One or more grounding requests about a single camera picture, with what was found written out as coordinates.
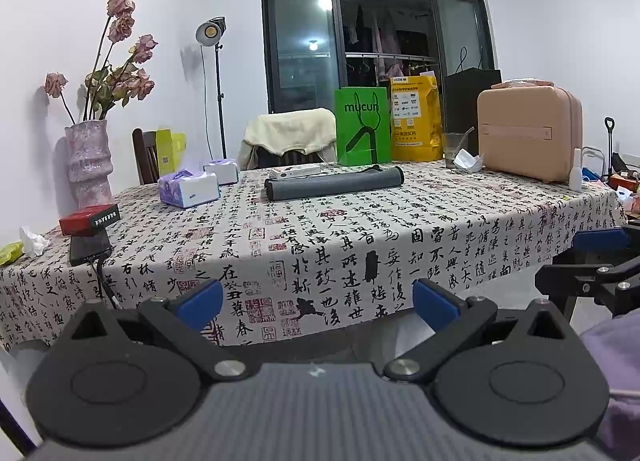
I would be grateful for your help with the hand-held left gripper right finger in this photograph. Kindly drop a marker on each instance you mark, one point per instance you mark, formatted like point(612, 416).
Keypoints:
point(434, 305)

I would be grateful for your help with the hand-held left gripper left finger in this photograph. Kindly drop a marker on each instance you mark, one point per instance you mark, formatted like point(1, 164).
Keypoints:
point(202, 302)

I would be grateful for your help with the yellow-green paper bag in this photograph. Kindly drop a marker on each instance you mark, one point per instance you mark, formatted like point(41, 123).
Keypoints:
point(171, 151)

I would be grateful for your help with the light purple towel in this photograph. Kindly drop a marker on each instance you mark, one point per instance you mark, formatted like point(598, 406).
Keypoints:
point(617, 366)

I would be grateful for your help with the calligraphy print tablecloth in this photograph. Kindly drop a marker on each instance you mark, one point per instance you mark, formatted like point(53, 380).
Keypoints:
point(350, 221)

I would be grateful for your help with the long white box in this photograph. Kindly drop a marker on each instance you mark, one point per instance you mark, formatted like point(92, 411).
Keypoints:
point(295, 171)

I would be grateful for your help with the pink hard suitcase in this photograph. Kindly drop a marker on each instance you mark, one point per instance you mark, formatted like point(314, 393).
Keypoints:
point(527, 136)

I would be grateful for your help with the yellow paper bag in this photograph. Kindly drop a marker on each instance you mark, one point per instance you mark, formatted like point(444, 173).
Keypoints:
point(416, 116)

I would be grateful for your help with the white tissue pack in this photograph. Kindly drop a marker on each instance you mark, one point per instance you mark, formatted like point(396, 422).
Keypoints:
point(223, 173)

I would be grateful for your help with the black paper bag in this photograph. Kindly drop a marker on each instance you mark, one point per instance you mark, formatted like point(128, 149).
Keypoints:
point(467, 101)

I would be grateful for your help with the small white bottle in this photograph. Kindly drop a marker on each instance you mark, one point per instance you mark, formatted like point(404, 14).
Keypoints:
point(576, 176)

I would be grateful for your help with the crumpled white tissue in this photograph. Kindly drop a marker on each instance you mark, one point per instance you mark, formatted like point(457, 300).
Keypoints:
point(34, 243)

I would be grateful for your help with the large purple tissue pack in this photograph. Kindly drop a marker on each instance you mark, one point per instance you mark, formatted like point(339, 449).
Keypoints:
point(192, 191)

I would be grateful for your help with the green paper bag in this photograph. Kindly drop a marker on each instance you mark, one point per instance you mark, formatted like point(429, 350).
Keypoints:
point(362, 126)

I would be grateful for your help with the dark wooden chair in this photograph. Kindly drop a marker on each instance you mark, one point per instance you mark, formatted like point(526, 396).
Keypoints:
point(145, 156)

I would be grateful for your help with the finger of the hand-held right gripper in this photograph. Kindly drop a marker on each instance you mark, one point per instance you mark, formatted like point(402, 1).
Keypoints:
point(600, 240)
point(575, 281)

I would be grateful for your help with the red flat box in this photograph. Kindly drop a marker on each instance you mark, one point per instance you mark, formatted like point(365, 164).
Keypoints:
point(86, 221)

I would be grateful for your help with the pink speckled ceramic vase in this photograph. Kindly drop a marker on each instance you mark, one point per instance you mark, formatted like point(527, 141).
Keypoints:
point(87, 161)

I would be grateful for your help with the rolled grey mat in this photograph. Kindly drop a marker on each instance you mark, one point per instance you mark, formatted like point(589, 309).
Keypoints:
point(332, 184)

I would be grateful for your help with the yellow-green wrapper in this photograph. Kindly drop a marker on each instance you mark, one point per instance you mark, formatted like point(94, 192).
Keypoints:
point(10, 254)

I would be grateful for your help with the clear drinking glass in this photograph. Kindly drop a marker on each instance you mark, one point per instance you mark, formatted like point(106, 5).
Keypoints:
point(453, 148)

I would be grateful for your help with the black power bank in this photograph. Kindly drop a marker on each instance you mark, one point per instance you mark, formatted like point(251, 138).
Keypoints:
point(88, 249)

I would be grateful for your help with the studio light on stand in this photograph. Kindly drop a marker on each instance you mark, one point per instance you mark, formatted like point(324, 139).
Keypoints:
point(210, 32)

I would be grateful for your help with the dried pink roses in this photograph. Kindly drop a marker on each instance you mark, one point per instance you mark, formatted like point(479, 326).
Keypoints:
point(121, 27)

